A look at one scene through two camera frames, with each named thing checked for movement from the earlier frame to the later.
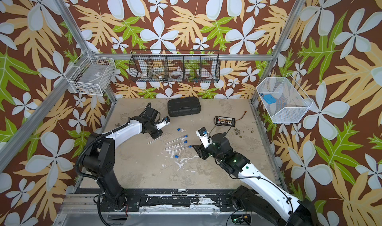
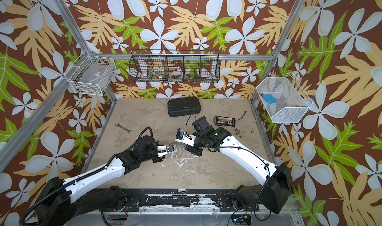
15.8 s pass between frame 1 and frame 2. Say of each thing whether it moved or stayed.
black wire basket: stayed
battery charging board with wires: stayed
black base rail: stayed
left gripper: moved
